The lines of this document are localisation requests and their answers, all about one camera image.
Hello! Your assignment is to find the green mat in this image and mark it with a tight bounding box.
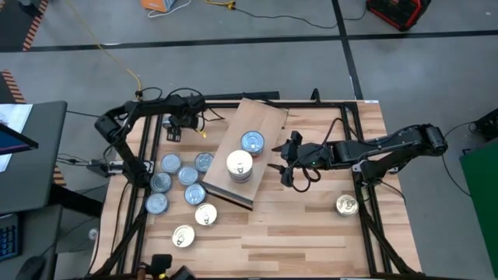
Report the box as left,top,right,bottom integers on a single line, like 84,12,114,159
458,142,498,280

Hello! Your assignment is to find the white floor cable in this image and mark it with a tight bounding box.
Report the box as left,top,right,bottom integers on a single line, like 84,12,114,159
146,0,193,19

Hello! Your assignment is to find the black keyboard with lit keys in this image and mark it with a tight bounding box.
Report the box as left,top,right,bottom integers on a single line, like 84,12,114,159
0,212,21,262

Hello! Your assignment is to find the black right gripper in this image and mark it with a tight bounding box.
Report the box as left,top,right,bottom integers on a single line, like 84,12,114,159
267,142,335,175

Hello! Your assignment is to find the black computer mouse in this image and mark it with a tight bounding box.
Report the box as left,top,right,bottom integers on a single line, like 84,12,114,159
15,255,46,280

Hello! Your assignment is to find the red and black case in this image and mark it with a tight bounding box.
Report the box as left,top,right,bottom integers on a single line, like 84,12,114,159
365,0,432,32

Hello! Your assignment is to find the black flat bar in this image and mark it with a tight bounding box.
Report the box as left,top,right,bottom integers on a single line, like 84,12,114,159
202,90,281,101

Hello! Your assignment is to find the black mat with orange stripes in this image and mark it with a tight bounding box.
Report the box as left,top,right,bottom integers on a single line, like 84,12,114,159
0,0,51,52
0,68,26,104

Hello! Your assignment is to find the black cable with plug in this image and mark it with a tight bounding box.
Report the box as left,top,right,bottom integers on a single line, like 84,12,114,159
134,86,165,102

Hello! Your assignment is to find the black curved floor cable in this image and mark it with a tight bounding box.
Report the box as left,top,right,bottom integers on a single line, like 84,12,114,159
440,121,478,198

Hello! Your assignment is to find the grey low desk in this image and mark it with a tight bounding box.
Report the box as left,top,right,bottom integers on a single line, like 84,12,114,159
0,204,64,280

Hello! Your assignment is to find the yellow cable plug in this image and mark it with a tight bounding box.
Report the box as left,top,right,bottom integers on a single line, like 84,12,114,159
202,0,237,10

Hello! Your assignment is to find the orange cardboard box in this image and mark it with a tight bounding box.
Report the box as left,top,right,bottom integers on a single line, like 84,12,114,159
140,0,178,13

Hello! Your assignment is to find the dark monitor with purple screen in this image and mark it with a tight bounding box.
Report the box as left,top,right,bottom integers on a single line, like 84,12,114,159
0,122,40,156

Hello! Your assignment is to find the long yellow cable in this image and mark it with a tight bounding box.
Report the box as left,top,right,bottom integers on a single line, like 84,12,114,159
64,0,144,96

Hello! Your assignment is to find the black device with yellow bits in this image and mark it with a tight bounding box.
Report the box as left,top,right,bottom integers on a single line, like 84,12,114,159
135,254,198,280

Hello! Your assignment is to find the black cable with yellow tag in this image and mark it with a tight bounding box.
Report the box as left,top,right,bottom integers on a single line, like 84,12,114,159
167,87,226,138

